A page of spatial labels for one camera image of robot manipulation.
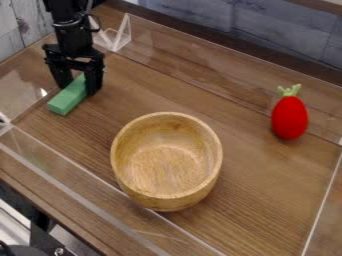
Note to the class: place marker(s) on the brown wooden bowl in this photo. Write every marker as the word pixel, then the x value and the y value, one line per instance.
pixel 166 157

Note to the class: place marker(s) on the green rectangular stick block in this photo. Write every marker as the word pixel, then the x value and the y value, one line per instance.
pixel 68 98

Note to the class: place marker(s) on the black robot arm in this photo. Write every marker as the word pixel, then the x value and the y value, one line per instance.
pixel 68 11

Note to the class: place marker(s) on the clear acrylic tray wall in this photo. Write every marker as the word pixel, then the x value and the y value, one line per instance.
pixel 275 204

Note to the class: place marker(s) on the black metal bracket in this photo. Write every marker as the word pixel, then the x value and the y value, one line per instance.
pixel 44 242

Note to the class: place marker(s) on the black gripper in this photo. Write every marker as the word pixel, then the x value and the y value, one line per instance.
pixel 72 53

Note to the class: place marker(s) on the red plush strawberry toy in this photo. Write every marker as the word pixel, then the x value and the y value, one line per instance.
pixel 289 115

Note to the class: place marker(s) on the clear acrylic corner bracket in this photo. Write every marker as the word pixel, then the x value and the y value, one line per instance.
pixel 111 39

